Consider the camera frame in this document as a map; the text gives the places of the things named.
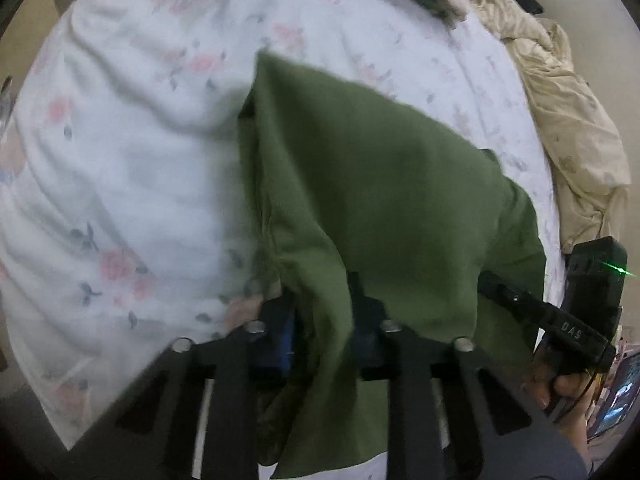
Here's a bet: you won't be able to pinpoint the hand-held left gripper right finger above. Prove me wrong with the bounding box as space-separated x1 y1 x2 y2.
347 272 592 480

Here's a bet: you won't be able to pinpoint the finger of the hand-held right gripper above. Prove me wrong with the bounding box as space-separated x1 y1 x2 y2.
477 270 616 367

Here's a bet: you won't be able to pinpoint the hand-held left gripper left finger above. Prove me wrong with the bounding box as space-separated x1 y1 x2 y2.
60 301 301 480

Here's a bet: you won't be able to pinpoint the green pants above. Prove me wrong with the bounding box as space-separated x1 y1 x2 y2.
237 52 548 480

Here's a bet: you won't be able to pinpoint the person's right forearm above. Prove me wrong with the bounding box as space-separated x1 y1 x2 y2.
562 407 604 476

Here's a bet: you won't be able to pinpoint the person's right hand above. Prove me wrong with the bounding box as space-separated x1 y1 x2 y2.
520 342 601 441

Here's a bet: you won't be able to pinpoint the lit screen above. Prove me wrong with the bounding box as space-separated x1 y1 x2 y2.
590 350 640 441

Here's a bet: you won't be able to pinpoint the crumpled cream quilt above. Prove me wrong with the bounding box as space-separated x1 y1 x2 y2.
460 0 632 255

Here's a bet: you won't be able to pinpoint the white floral bed sheet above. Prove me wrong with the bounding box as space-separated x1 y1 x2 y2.
0 0 567 480

